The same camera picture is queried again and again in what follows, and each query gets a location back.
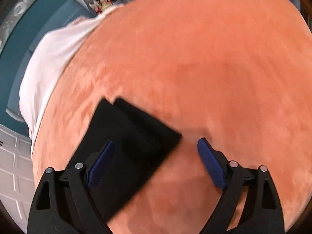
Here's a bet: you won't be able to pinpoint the white bed sheet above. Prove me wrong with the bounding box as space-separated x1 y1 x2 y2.
19 4 123 151

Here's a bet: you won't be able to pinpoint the grey upholstered headboard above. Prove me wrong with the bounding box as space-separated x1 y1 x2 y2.
6 0 96 123

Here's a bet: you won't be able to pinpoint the red white figurines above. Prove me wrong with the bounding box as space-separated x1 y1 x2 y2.
85 0 113 14

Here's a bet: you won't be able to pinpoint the silver wall art panel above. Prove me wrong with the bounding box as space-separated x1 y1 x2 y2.
1 0 36 52

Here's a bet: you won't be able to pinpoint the black pants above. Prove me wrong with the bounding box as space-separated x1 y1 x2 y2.
67 98 182 221

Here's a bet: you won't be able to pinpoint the orange velvet bed cover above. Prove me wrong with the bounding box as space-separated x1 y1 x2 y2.
32 0 311 233

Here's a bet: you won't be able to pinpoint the white panelled wardrobe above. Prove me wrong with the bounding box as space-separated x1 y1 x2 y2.
1 125 35 232

